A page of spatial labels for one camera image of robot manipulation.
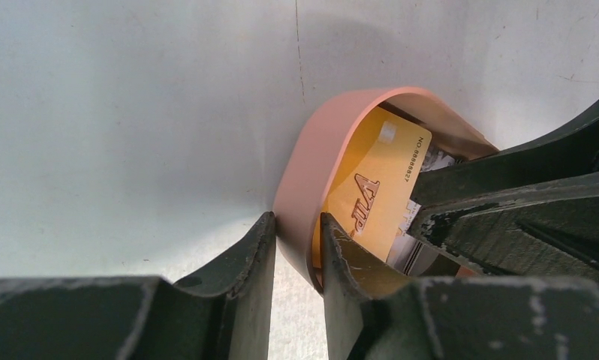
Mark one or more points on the orange credit card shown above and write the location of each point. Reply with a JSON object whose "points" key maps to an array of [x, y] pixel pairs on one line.
{"points": [[375, 179]]}

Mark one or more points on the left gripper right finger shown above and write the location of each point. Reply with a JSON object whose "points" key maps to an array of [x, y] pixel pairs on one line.
{"points": [[373, 311]]}

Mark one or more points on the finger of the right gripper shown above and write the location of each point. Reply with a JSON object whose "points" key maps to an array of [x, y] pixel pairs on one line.
{"points": [[568, 151], [545, 229]]}

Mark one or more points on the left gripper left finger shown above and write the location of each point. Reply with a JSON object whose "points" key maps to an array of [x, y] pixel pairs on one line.
{"points": [[220, 311]]}

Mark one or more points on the pink oval tray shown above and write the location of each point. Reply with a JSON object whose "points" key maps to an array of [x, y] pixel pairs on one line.
{"points": [[318, 151]]}

